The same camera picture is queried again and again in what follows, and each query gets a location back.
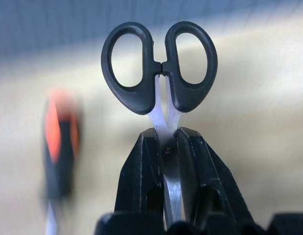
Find orange and black screwdriver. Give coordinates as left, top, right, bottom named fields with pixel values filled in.
left=41, top=88, right=81, bottom=235

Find black handled steel scissors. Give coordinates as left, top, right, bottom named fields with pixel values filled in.
left=101, top=21, right=219, bottom=231

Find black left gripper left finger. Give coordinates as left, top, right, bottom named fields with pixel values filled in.
left=113, top=128, right=165, bottom=218

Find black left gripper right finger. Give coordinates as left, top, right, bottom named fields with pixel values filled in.
left=175, top=126, right=255, bottom=226

